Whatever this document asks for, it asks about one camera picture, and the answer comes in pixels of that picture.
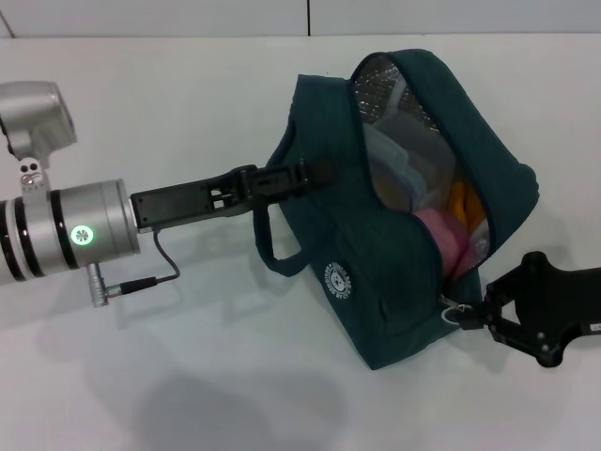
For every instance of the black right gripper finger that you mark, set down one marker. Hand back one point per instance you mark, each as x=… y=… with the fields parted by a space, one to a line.
x=488 y=326
x=479 y=307

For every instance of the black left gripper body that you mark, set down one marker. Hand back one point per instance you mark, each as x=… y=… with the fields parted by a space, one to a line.
x=178 y=202

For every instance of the yellow banana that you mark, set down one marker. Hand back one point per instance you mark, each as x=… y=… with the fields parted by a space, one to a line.
x=462 y=199

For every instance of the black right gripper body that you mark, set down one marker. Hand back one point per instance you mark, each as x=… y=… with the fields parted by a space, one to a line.
x=549 y=310

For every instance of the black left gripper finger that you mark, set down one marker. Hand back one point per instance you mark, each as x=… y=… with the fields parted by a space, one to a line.
x=282 y=181

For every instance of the pink toy peach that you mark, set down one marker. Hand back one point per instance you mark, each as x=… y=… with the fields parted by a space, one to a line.
x=443 y=239

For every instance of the dark teal insulated lunch bag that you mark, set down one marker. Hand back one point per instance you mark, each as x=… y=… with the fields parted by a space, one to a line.
x=338 y=225

